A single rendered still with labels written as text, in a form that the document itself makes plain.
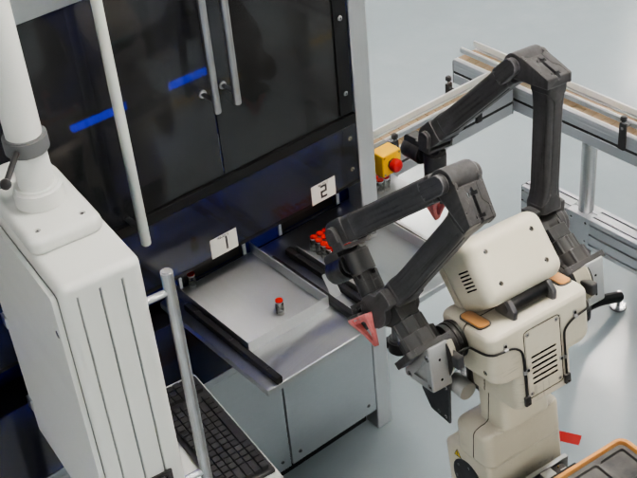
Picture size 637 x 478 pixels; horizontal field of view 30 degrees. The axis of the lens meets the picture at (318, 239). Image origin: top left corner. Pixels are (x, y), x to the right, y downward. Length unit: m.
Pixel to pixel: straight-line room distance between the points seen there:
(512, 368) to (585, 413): 1.57
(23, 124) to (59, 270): 0.28
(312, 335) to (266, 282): 0.26
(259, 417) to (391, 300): 1.18
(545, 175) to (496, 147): 2.71
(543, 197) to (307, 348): 0.72
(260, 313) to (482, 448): 0.72
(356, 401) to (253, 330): 0.86
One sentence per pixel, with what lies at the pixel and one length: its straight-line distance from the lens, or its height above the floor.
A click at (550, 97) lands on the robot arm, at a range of 2.58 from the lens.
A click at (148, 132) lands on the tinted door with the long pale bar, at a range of 2.86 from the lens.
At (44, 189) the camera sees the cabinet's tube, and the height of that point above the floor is 1.63.
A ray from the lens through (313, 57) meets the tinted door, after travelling 3.10.
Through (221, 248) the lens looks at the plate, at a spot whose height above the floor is 1.01.
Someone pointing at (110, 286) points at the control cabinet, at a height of 1.51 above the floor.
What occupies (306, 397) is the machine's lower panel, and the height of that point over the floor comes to 0.33.
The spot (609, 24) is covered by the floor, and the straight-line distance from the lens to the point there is 6.44.
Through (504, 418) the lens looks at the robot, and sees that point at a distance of 2.69.
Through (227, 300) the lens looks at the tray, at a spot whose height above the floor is 0.88.
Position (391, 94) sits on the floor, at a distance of 5.80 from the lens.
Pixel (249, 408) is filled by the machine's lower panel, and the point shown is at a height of 0.42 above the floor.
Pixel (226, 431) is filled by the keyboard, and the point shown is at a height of 0.83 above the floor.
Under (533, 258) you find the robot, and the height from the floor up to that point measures 1.33.
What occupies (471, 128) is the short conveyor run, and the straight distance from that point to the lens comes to 3.82.
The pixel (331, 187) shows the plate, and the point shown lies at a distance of 3.30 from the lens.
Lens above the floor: 2.84
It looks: 36 degrees down
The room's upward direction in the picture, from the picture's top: 6 degrees counter-clockwise
